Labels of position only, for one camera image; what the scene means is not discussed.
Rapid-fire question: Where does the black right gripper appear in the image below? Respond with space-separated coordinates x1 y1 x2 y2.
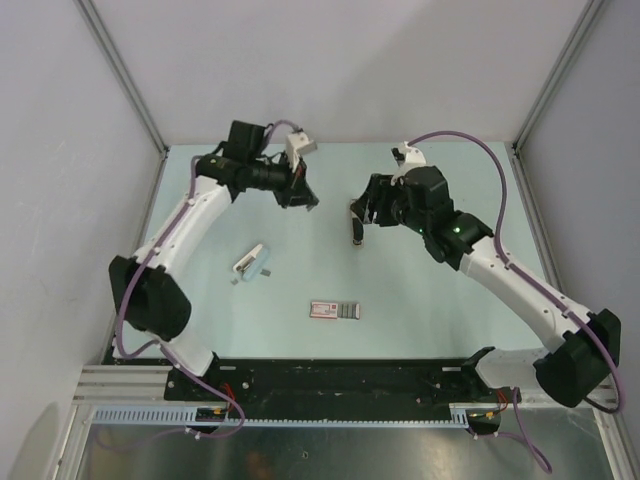
349 174 429 235

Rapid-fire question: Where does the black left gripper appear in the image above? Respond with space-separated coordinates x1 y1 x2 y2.
248 152 318 209

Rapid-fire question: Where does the light blue stapler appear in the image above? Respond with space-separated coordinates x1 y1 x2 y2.
232 243 270 282

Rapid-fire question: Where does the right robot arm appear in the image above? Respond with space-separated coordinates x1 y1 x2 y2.
350 166 621 407

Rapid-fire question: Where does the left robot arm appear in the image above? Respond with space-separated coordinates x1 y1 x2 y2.
109 120 319 400

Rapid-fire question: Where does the red white staple box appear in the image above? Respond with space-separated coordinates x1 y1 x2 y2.
309 301 361 320

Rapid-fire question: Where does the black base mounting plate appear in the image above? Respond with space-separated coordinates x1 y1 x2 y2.
163 356 523 421

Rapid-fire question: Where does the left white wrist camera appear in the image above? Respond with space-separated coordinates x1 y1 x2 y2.
285 130 317 173

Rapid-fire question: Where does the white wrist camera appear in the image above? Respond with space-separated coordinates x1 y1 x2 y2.
285 130 317 173
390 142 428 185

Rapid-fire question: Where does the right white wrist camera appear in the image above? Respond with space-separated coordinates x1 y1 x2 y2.
390 142 428 185

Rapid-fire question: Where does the grey slotted cable duct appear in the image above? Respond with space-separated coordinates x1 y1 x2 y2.
92 405 469 429

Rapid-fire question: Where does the left aluminium corner post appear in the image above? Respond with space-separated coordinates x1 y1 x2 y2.
73 0 168 154

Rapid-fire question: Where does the aluminium corner post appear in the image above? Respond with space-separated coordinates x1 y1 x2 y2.
73 0 168 154
512 0 610 154

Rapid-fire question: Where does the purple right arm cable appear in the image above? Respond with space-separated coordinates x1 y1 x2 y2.
404 130 628 474

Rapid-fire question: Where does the right aluminium corner post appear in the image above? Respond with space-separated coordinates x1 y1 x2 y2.
512 0 610 154

